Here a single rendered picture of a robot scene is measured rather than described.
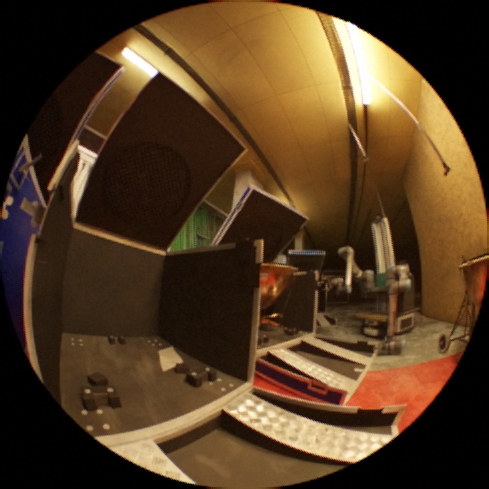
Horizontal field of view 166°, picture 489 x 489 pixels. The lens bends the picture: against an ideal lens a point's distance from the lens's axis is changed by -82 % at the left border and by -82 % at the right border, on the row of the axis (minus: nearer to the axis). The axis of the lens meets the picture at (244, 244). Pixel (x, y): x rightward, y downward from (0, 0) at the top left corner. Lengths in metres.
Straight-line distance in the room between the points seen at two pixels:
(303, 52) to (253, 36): 0.63
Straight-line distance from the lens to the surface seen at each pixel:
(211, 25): 2.60
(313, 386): 1.15
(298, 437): 0.79
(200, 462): 0.77
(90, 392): 0.76
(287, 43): 2.58
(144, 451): 0.64
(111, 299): 1.43
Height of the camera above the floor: 0.70
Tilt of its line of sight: 15 degrees up
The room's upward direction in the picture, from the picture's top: 4 degrees clockwise
